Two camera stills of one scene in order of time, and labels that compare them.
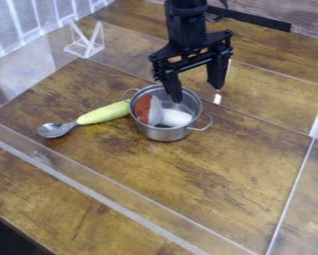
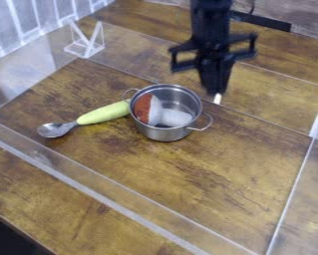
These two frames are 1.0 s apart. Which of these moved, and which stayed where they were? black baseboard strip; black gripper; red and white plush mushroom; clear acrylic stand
Moved: black gripper
Stayed: clear acrylic stand; black baseboard strip; red and white plush mushroom
